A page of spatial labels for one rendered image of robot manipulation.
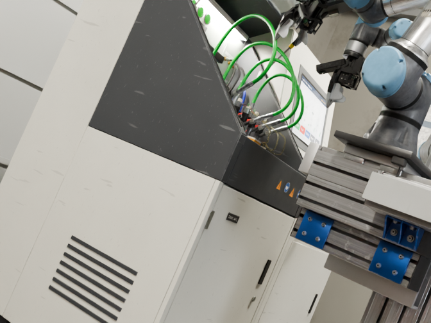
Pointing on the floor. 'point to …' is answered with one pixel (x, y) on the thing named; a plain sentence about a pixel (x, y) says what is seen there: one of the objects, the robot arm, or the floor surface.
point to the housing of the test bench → (58, 130)
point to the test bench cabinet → (116, 238)
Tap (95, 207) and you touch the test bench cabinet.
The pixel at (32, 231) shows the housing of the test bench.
